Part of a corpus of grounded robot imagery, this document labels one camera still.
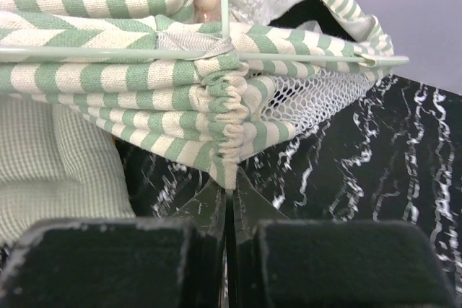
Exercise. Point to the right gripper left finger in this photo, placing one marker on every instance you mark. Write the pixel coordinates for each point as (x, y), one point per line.
(176, 261)

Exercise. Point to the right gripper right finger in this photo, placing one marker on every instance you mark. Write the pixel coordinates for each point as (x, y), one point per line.
(273, 261)

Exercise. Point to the striped green pet tent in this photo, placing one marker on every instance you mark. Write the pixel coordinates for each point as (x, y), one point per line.
(147, 72)

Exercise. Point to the green checked cushion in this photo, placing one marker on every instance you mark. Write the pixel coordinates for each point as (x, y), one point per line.
(55, 164)

